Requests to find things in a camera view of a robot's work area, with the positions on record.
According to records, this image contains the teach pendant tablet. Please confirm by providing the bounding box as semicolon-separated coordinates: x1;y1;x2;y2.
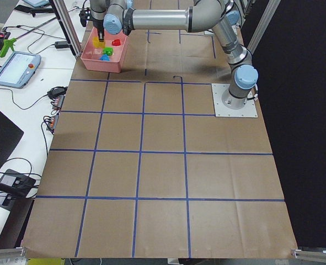
0;51;41;89

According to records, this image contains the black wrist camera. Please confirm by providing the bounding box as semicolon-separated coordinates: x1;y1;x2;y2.
79;7;92;27

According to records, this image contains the green toy block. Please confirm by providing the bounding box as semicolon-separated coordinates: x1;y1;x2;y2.
102;47;114;56

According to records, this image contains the aluminium frame post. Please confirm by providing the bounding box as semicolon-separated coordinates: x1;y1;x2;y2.
49;0;82;57

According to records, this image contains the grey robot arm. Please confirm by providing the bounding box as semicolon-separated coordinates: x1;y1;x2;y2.
89;1;258;100

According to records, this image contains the red toy block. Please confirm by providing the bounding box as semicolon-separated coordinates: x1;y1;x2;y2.
111;39;121;46

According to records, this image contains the black power adapter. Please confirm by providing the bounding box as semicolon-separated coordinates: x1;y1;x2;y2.
54;41;70;49

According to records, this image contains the green handled grabber tool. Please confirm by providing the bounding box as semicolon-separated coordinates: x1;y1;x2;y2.
0;17;57;57

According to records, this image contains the pink plastic box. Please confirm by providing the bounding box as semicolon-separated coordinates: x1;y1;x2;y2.
81;28;128;73

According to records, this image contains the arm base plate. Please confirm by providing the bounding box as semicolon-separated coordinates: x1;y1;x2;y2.
211;83;258;118

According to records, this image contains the blue toy block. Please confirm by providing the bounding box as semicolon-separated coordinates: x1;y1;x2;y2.
99;54;110;61

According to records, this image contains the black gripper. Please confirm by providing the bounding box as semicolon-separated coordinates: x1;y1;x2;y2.
93;19;104;42

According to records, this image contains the usb hub with cables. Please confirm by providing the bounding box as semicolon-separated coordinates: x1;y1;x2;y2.
43;86;68;134

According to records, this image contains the yellow toy block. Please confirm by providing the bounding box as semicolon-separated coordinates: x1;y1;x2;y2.
92;36;105;49

